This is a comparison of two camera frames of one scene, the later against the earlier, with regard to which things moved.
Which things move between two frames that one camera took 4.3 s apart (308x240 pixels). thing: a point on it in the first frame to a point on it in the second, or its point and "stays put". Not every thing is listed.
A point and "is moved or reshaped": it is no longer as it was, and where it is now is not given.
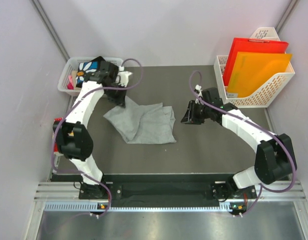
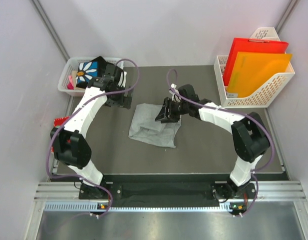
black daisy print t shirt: x=86 y=67 stays put
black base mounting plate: x=166 y=187 stays put
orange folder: x=250 y=69 stays put
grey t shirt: x=148 y=123 is moved or reshaped
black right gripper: x=190 y=117 to x=165 y=117
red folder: x=242 y=45 stays put
